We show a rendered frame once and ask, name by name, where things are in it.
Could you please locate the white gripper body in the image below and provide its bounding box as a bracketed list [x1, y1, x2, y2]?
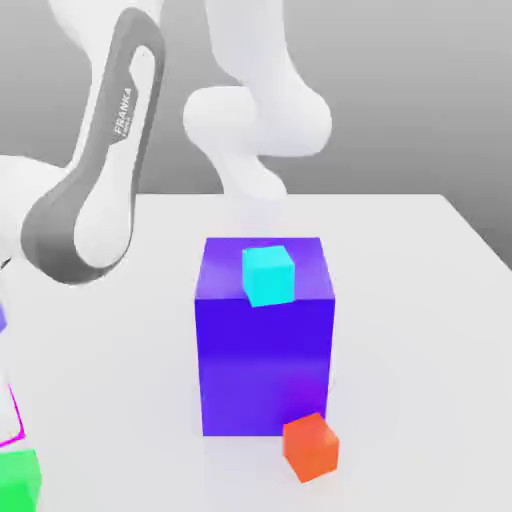
[0, 333, 22, 444]

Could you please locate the small cyan cube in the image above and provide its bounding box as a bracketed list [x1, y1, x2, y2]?
[241, 244, 297, 309]

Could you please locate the large blue box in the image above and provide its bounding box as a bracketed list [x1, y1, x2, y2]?
[193, 236, 336, 438]

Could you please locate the small orange cube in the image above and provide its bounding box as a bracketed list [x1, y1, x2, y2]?
[282, 411, 341, 485]

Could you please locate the small green cube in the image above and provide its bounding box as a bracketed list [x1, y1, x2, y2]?
[0, 448, 43, 512]

